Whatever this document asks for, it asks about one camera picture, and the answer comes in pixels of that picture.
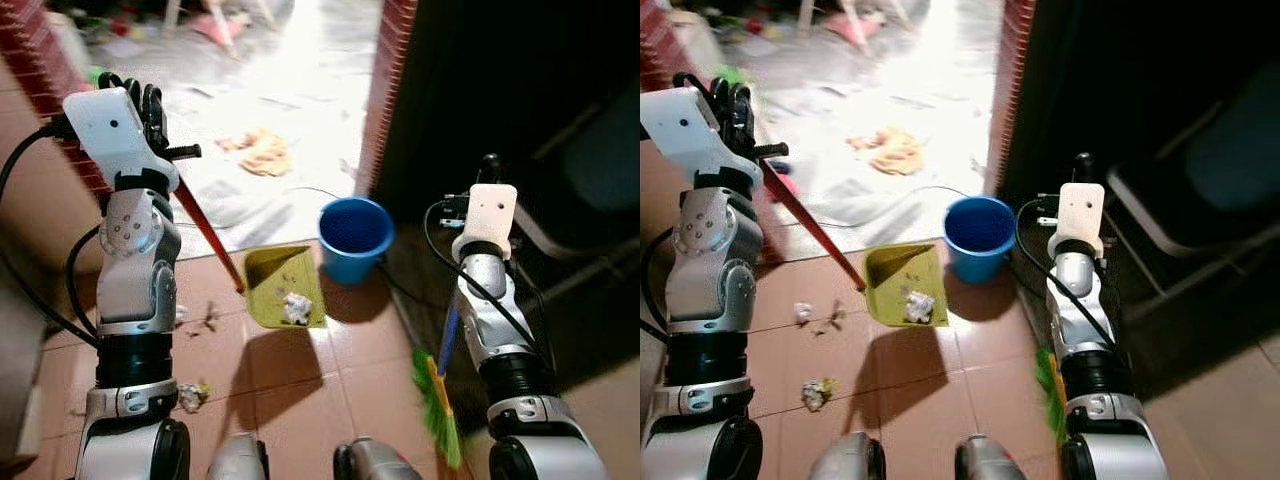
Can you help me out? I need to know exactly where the silver left robot leg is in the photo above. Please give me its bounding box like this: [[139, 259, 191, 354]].
[[205, 432, 271, 480], [808, 431, 887, 480]]

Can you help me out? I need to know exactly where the silver robot leg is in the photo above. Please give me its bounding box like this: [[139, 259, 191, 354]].
[[954, 434, 1031, 480], [808, 431, 887, 480], [205, 432, 271, 480], [333, 436, 423, 480]]

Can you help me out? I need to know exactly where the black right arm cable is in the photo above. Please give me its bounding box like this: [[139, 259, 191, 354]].
[[423, 198, 556, 366], [1015, 198, 1119, 351]]

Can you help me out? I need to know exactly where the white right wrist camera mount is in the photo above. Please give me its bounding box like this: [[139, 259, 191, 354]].
[[1046, 182, 1107, 259], [452, 183, 519, 261]]

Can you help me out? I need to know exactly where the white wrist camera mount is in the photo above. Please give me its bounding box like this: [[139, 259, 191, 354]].
[[62, 87, 181, 193], [641, 86, 763, 189], [452, 183, 519, 261], [1046, 182, 1107, 259]]

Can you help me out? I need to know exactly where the silver right robot leg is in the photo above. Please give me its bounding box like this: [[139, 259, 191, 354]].
[[333, 436, 423, 480], [954, 434, 1031, 480]]

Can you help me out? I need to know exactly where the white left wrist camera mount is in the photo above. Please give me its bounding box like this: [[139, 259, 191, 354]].
[[641, 86, 763, 189], [62, 87, 181, 193]]

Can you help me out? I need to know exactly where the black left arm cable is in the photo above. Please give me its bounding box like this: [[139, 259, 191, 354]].
[[0, 118, 103, 349], [640, 225, 683, 343]]

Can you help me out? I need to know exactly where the orange crumpled cloth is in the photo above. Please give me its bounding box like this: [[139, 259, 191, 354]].
[[215, 127, 293, 179], [845, 126, 924, 177]]

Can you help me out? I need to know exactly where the dark chair with metal legs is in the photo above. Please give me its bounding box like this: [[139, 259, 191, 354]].
[[515, 85, 641, 306], [1105, 65, 1280, 301]]

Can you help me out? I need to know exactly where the yellow-green dustpan with red handle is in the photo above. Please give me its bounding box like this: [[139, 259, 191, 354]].
[[172, 180, 329, 331], [758, 160, 950, 329]]

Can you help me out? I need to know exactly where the pink plastic object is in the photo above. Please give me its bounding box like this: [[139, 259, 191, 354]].
[[190, 10, 253, 49], [825, 10, 881, 49]]

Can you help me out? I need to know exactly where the blue plastic bucket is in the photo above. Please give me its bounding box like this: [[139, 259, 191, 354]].
[[318, 196, 395, 287], [943, 196, 1018, 285]]

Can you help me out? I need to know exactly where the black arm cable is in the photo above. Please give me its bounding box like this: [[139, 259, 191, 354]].
[[423, 198, 556, 366], [0, 118, 103, 349], [640, 225, 683, 343], [1015, 198, 1119, 351]]

